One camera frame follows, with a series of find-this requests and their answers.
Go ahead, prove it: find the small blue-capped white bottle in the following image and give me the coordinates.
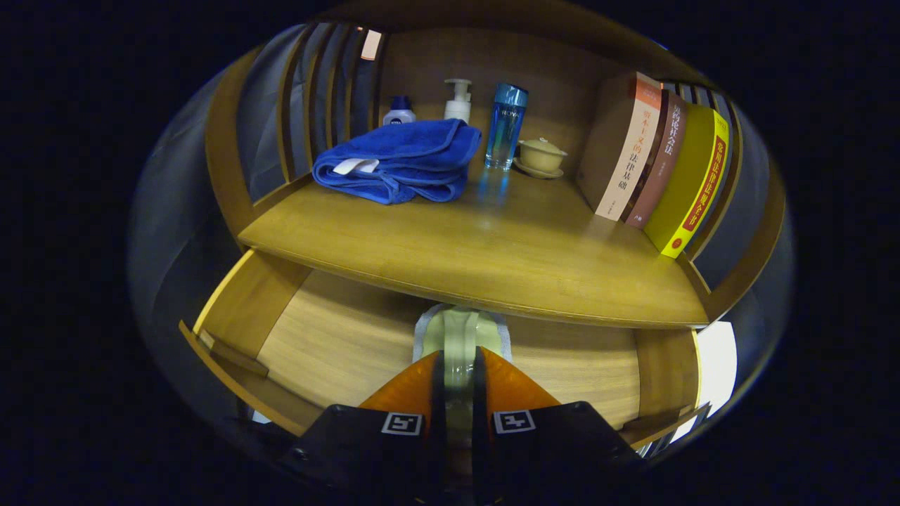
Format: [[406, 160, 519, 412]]
[[382, 96, 417, 127]]

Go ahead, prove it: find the beige book with orange spine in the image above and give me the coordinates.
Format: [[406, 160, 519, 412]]
[[577, 72, 663, 223]]

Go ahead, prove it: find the blue glass bottle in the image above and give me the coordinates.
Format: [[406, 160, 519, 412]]
[[484, 82, 529, 171]]

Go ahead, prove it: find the pale green brush with white pad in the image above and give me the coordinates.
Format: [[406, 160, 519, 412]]
[[412, 304, 513, 450]]

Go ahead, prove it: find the yellow book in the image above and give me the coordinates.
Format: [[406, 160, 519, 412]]
[[643, 104, 731, 259]]

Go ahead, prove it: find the white pump bottle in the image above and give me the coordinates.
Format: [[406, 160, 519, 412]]
[[443, 78, 473, 124]]

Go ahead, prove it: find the wooden drawer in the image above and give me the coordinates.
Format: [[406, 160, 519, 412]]
[[178, 247, 711, 450]]

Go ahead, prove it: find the beige lidded teacup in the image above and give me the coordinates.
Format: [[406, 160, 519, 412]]
[[513, 137, 569, 179]]

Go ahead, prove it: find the brown book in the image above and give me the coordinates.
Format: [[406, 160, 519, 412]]
[[620, 90, 688, 229]]

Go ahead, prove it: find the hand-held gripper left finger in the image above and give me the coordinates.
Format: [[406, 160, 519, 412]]
[[278, 350, 445, 493]]

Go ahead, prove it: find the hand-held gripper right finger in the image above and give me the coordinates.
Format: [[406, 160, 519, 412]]
[[472, 346, 644, 493]]

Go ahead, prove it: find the blue folded towel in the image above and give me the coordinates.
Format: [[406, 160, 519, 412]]
[[311, 118, 483, 206]]

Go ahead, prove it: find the wooden countertop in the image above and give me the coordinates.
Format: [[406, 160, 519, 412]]
[[238, 158, 709, 330]]

